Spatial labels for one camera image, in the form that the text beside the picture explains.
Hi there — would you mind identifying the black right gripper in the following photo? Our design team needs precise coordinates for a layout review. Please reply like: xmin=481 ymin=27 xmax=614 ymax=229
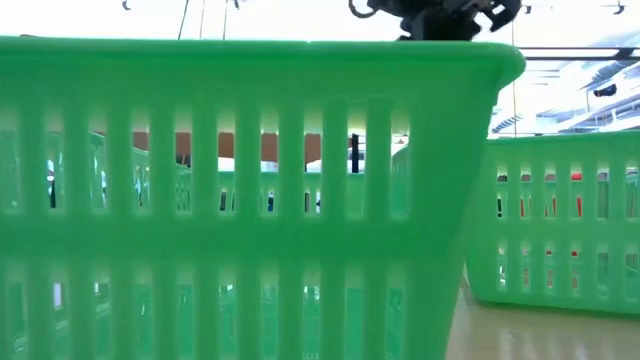
xmin=367 ymin=0 xmax=524 ymax=42

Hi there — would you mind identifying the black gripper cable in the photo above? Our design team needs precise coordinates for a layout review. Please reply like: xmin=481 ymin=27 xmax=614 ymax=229
xmin=348 ymin=0 xmax=376 ymax=20

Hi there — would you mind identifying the black ceiling rail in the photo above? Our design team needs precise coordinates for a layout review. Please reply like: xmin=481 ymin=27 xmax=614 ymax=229
xmin=518 ymin=45 xmax=640 ymax=63

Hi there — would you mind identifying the green plastic basket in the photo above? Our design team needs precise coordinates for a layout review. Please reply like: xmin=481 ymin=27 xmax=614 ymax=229
xmin=463 ymin=130 xmax=640 ymax=317
xmin=0 ymin=35 xmax=527 ymax=360

